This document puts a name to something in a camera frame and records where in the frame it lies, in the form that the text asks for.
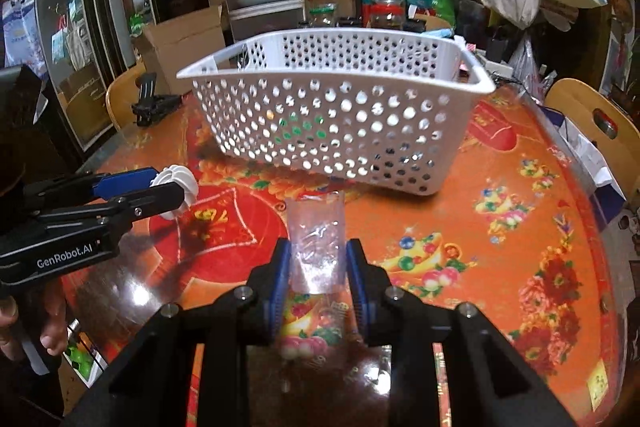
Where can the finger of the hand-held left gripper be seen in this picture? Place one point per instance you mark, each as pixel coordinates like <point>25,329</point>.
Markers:
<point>145,204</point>
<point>125,182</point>

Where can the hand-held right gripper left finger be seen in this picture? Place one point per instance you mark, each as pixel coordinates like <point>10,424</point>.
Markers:
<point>280,292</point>

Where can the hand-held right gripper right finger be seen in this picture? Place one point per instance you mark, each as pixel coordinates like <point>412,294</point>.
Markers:
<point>357,292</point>

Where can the white ribbed soft ball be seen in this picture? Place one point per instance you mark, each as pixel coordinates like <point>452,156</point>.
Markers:
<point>182,184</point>

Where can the clear plastic bag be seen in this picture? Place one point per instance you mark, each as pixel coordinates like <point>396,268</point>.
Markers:
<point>525,67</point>
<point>315,247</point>

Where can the green packet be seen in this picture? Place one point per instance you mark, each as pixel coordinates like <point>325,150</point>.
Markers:
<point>286,137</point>

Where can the white perforated plastic basket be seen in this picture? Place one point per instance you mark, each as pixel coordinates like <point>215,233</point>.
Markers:
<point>350,117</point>

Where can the person's left hand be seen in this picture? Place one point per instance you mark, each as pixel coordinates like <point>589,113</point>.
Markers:
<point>52,327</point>

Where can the black clamp stand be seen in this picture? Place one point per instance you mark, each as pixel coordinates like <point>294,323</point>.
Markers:
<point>155,104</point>

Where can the wooden chair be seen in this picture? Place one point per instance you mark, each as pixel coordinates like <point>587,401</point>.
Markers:
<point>122,97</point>
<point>565,102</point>

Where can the open cardboard box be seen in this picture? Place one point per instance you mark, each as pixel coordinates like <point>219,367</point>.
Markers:
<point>185,42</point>

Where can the blue white plastic bag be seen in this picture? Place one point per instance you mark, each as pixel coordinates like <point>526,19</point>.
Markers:
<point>20,32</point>

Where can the green lid glass jar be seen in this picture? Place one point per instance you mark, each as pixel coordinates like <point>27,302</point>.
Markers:
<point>321,17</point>

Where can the white power strip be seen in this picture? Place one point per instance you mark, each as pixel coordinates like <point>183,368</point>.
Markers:
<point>495,64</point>

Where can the blue paper bag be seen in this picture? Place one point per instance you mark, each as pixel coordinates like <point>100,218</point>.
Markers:
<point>610,202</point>

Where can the red lid glass jar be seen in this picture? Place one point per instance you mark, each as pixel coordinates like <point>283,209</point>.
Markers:
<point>387,14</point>

